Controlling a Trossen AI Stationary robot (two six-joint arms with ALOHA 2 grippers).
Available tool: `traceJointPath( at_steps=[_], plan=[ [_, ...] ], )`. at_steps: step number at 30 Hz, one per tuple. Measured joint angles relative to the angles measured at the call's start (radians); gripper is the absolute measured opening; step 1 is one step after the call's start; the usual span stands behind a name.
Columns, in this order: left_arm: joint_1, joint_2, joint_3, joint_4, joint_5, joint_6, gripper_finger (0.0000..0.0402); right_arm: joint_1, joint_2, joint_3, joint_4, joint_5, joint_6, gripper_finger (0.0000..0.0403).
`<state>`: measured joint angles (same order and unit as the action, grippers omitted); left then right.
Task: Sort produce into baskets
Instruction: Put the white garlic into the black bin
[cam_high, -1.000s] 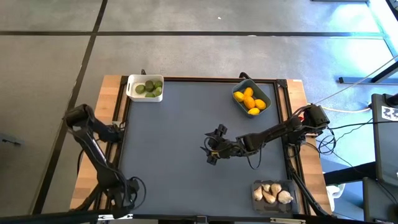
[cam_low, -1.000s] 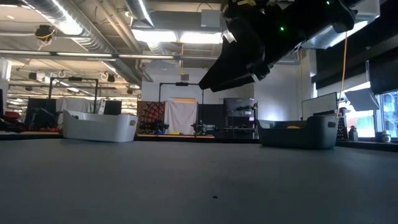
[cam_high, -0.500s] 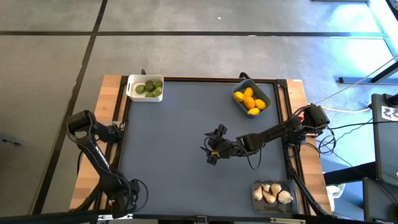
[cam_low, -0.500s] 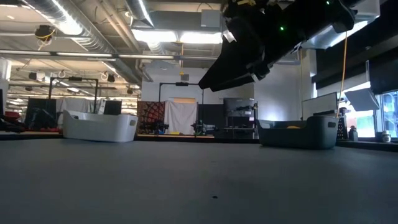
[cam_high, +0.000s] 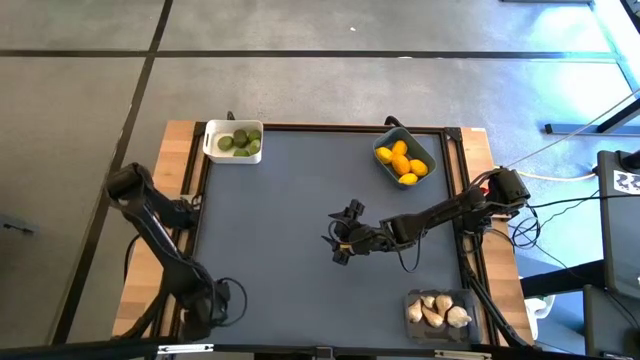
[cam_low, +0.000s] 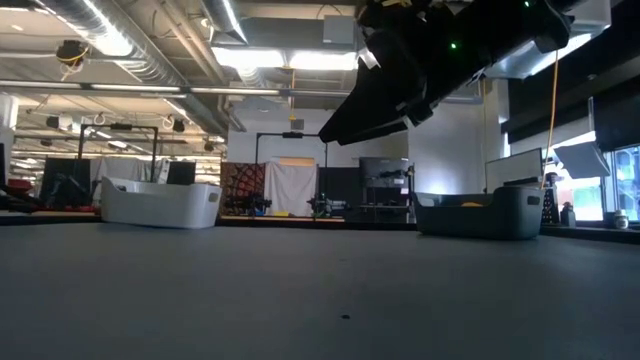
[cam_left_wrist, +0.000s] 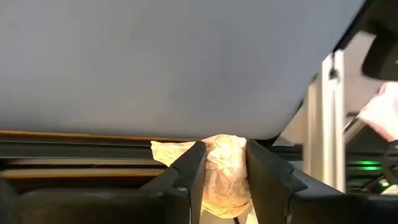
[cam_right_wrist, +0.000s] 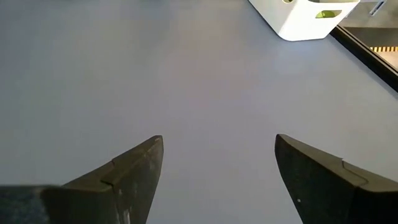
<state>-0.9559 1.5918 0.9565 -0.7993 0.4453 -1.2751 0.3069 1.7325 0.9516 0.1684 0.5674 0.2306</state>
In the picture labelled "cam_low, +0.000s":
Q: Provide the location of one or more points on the large silver spiral duct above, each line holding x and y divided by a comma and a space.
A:
125, 45

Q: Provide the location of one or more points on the rectangular silver air duct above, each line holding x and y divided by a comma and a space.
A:
592, 20

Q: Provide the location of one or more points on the grey ceiling box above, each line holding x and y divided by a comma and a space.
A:
339, 30

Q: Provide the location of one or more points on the white plastic basket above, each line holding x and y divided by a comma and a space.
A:
160, 207

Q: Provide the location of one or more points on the yellow lemon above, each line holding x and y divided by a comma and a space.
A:
471, 204

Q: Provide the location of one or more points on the background black robot arm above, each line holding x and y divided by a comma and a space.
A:
327, 205
252, 204

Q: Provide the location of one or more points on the patterned red tapestry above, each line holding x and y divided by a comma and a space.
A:
242, 182

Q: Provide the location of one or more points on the ceiling light panel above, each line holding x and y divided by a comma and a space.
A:
320, 61
250, 58

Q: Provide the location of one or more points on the black wall panel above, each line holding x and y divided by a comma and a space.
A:
617, 120

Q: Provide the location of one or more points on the black shelf unit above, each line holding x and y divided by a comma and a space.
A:
387, 170

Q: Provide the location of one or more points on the dark bottle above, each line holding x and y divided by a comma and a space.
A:
568, 216

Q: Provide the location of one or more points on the small black monitor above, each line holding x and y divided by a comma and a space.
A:
181, 172

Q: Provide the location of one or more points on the white board panel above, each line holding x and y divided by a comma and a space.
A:
515, 170

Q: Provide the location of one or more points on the black stand frame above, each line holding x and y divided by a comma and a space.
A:
121, 127

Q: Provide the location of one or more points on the grey tilted panel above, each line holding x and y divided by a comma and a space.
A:
582, 160

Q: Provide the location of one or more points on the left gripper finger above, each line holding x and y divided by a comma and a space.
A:
17, 195
70, 192

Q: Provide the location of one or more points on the teal plastic basket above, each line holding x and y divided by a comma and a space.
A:
475, 222

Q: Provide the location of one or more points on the black mesh grater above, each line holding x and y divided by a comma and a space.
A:
550, 207

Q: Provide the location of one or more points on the white hanging cloth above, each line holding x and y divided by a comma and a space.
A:
290, 190

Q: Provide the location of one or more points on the black gantry frame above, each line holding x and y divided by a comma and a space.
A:
292, 135

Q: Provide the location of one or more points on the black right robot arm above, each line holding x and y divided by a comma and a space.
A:
525, 25

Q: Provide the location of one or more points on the small white jar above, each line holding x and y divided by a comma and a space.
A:
620, 219

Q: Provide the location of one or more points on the white column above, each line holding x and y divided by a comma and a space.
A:
7, 150

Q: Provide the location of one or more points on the grey table mat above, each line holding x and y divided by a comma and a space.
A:
300, 300

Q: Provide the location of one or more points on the horizontal metal pipe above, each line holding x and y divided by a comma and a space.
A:
225, 90

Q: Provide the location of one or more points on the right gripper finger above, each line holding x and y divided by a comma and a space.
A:
375, 105
380, 132

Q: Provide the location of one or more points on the silver spiral air duct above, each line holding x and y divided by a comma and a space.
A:
225, 20

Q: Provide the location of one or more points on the large black monitor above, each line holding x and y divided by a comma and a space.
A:
65, 167

